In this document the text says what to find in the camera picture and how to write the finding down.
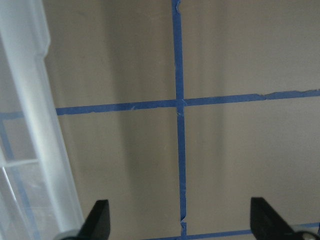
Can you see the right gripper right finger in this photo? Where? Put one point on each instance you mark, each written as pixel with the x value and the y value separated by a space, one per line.
pixel 267 224

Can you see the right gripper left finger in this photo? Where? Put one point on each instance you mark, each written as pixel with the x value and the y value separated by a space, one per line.
pixel 97 223

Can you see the clear plastic box lid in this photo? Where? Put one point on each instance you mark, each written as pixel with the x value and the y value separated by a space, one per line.
pixel 38 197

